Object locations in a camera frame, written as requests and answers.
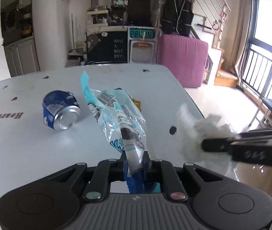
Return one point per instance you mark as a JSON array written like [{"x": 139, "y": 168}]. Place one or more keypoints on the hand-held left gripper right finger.
[{"x": 150, "y": 169}]

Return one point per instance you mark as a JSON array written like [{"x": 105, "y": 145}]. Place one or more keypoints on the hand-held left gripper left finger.
[{"x": 116, "y": 171}]

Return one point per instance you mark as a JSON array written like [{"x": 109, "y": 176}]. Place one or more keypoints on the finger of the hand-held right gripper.
[{"x": 216, "y": 145}]

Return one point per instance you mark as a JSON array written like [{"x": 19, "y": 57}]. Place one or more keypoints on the white plastic bag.
[{"x": 206, "y": 125}]

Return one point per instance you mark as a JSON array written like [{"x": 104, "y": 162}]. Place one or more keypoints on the clear blue plastic packaging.
[{"x": 116, "y": 115}]

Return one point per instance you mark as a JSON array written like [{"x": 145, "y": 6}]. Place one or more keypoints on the crushed blue drink can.
[{"x": 59, "y": 111}]

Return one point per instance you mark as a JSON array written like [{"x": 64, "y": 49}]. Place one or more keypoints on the wooden stairs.
[{"x": 224, "y": 79}]

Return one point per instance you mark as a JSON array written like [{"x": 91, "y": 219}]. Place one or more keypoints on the black balcony railing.
[{"x": 258, "y": 67}]

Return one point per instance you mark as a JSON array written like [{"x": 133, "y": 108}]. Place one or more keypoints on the heart print table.
[{"x": 30, "y": 148}]

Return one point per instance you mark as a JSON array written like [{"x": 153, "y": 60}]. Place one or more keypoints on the pink mattress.
[{"x": 182, "y": 61}]

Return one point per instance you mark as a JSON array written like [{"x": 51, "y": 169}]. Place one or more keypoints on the beige curtain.
[{"x": 243, "y": 38}]

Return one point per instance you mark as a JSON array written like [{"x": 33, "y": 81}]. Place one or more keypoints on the red lock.
[
  {"x": 224, "y": 14},
  {"x": 217, "y": 24}
]

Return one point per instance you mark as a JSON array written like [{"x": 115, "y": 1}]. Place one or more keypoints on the black letter signboard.
[{"x": 107, "y": 48}]

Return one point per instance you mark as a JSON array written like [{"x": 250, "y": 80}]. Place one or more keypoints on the teal sign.
[{"x": 142, "y": 34}]

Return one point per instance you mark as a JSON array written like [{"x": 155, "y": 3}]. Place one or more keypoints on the black vest with white trim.
[{"x": 177, "y": 14}]

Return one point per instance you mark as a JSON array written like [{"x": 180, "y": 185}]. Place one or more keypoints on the metal stair railing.
[{"x": 205, "y": 0}]

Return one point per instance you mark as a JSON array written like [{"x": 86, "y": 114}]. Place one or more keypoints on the cream kitchen base cabinet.
[{"x": 22, "y": 57}]

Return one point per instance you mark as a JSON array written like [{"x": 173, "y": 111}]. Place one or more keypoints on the white shelf rack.
[{"x": 97, "y": 18}]

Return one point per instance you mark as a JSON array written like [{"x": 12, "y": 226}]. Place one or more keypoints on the built-in black oven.
[{"x": 9, "y": 26}]

